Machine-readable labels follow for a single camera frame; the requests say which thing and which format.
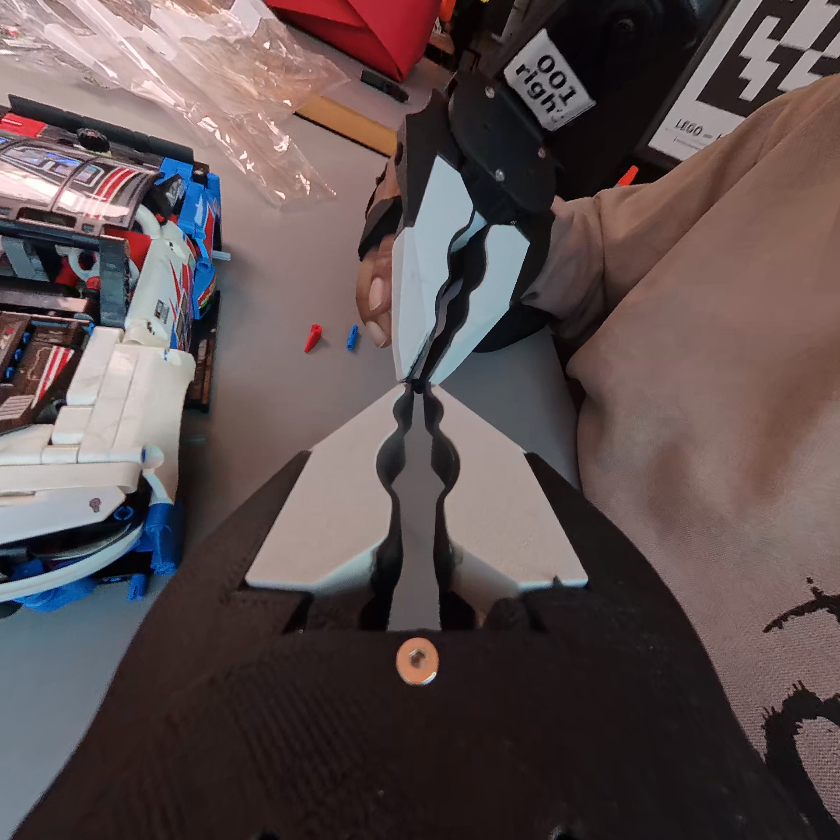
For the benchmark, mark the person's torso in beige sweatshirt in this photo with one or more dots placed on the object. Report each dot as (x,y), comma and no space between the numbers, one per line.
(722,492)

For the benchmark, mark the toy brick race car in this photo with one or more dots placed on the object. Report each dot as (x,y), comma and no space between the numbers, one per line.
(118,394)

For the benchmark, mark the grey desk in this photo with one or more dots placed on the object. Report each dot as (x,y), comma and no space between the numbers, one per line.
(295,262)

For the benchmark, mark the white sign with black pattern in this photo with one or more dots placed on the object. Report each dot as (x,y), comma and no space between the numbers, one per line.
(741,65)

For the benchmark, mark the red angled brick piece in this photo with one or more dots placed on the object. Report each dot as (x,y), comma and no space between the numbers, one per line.
(313,339)

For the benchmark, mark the small black bar object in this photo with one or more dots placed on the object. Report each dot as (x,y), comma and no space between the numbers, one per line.
(384,85)

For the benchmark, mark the person's right hand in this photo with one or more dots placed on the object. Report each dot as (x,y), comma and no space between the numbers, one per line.
(374,295)

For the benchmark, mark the clear plastic bags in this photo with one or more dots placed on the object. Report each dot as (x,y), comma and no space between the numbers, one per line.
(197,79)

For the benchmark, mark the orange traffic cone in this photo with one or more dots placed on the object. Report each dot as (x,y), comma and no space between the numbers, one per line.
(628,176)

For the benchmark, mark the blue brick pin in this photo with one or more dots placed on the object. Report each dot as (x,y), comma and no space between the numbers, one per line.
(352,337)

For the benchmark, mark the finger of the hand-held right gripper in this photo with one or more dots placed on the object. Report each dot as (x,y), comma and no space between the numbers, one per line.
(492,282)
(420,262)

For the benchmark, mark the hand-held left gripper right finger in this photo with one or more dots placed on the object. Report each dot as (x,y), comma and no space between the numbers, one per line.
(518,525)

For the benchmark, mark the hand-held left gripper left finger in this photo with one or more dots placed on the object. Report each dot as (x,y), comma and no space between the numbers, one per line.
(321,525)

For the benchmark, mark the red bag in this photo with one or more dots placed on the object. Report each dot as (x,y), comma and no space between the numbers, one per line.
(367,33)

